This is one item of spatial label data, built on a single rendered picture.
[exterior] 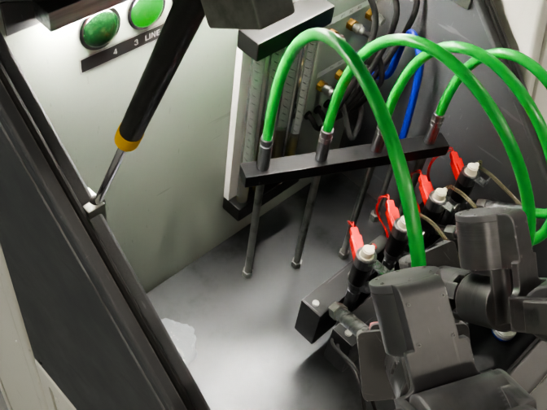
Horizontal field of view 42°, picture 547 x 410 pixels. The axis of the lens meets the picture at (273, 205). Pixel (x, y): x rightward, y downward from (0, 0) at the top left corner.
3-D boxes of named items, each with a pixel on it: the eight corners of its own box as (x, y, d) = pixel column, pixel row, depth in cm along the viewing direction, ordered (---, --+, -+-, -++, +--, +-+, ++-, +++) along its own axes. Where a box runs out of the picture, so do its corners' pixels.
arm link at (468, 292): (496, 340, 73) (537, 326, 75) (489, 273, 72) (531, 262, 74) (451, 326, 79) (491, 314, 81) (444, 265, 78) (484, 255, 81)
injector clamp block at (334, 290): (333, 394, 111) (352, 346, 99) (287, 351, 115) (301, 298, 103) (461, 277, 128) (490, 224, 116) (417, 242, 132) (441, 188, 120)
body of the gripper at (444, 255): (444, 237, 86) (487, 244, 79) (462, 316, 88) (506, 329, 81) (400, 256, 83) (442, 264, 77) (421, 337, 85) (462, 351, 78)
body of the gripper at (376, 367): (355, 328, 68) (361, 349, 60) (464, 318, 67) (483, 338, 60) (361, 394, 68) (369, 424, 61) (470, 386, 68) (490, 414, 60)
